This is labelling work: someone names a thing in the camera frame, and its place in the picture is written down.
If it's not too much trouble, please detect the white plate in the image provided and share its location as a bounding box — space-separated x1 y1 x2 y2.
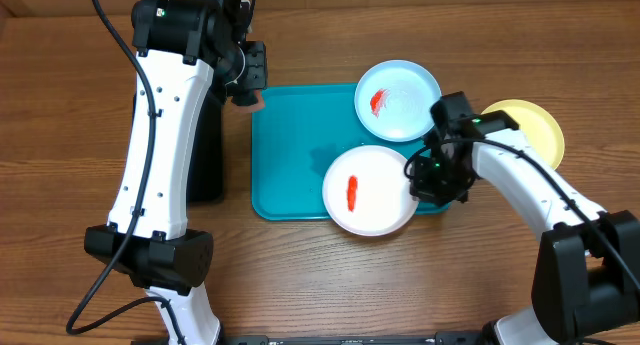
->
322 145 419 237

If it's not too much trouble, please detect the yellow-green plate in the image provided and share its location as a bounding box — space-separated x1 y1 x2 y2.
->
482 99 565 169

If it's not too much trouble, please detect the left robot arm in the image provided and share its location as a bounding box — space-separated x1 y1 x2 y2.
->
84 0 268 344

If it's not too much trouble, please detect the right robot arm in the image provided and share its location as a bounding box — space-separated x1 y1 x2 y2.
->
404 92 639 345

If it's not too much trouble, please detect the teal serving tray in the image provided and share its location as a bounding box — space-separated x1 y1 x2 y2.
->
251 83 422 221

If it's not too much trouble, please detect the black rectangular tray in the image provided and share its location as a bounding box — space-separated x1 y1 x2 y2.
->
187 94 224 204

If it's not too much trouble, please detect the light blue plate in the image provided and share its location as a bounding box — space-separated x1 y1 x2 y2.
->
354 60 442 142

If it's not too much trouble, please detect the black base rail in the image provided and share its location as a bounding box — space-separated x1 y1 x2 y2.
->
217 331 497 345

